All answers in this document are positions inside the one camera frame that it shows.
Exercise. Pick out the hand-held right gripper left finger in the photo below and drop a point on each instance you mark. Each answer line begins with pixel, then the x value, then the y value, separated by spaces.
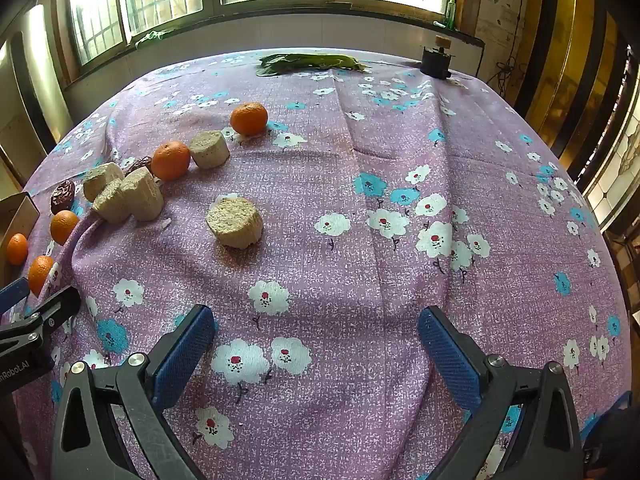
pixel 182 355

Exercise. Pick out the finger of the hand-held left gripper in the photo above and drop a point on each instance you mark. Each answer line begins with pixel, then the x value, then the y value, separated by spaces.
pixel 12 292
pixel 50 310

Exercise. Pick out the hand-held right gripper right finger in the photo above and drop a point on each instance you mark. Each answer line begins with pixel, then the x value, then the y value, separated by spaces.
pixel 450 360

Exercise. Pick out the orange mandarin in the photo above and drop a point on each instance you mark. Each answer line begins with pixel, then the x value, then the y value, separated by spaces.
pixel 17 249
pixel 41 274
pixel 64 226
pixel 171 160
pixel 249 118

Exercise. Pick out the shallow cardboard box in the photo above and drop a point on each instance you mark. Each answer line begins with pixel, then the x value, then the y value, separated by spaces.
pixel 15 215

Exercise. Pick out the dried red date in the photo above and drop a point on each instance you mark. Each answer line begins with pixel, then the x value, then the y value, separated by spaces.
pixel 62 197
pixel 139 164

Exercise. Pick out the beige puffed rice cake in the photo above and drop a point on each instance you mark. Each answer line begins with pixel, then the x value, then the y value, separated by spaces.
pixel 102 180

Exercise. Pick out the champagne tower air conditioner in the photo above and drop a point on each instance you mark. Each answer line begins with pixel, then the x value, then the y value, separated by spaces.
pixel 40 85

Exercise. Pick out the purple floral tablecloth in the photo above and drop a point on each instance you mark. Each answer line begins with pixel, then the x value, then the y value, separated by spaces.
pixel 325 170

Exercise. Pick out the green cloth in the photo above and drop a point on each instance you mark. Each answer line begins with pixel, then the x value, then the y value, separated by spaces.
pixel 152 36

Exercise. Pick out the small black device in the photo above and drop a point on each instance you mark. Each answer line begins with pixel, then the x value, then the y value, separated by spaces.
pixel 435 62

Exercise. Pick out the green leafy vegetable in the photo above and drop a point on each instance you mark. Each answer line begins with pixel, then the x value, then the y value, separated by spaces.
pixel 305 62

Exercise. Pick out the wooden glass panel door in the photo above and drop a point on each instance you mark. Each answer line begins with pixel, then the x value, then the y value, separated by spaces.
pixel 575 60

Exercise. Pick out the green bottle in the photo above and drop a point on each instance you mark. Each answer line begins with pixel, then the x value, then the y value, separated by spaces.
pixel 451 10

